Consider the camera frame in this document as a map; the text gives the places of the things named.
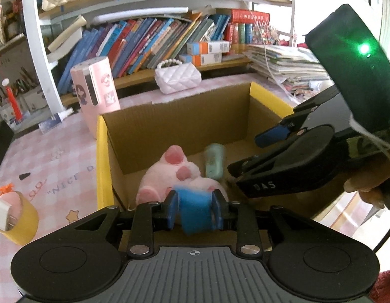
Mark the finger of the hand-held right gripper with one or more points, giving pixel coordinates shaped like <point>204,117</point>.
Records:
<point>270,136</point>
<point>258,164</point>

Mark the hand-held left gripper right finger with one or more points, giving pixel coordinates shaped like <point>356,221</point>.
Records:
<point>218,210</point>

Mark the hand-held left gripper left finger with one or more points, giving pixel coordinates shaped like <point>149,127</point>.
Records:
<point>171,206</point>

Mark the blue rectangular object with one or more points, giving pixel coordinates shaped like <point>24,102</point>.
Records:
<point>195,211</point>

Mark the pink pig plush toy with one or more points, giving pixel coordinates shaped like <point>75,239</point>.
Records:
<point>182,170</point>

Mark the yellow cardboard box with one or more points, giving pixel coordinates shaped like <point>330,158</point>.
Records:
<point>182,126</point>

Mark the yellow tape roll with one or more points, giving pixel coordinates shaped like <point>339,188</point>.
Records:
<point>24,224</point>

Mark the person's right hand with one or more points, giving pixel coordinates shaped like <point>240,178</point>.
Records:
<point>365,180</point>

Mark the stack of papers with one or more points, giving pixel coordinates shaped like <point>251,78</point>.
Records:
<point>286,63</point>

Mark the colourful flower ornament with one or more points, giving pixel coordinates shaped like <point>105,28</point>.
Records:
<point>266,34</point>

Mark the camouflage fabric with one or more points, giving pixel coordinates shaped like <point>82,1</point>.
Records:
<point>362,146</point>

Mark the red book box set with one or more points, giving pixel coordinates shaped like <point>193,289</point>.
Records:
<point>248,22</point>

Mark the orange white carton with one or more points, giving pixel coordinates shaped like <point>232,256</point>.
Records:
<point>210,47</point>
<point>201,59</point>

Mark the white quilted purse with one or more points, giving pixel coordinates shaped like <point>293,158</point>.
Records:
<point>177,77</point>

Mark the pink checkered tablecloth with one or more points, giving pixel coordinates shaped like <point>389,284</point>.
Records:
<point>56,164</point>

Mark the pink cylindrical container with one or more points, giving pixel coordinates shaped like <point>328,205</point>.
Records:
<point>102,80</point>

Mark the small spray bottle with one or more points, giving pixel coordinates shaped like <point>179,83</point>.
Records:
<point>51,123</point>

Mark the small black cap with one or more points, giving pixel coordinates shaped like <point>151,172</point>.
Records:
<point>24,175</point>

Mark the row of colourful books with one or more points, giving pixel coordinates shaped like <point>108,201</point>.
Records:
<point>144,44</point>

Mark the white pen holder box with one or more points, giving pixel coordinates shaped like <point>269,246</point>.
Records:
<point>5,113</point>
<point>34,99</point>

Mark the red knit clothing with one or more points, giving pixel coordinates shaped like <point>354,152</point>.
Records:
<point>385,285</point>

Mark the white bar lamp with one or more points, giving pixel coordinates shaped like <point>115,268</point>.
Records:
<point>141,13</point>

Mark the black flat device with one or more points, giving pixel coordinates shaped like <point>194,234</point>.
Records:
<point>1,151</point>

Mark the thick beige book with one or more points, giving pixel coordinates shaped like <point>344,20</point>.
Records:
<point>67,38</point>

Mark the white wooden bookshelf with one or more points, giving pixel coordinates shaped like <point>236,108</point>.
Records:
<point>37,38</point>

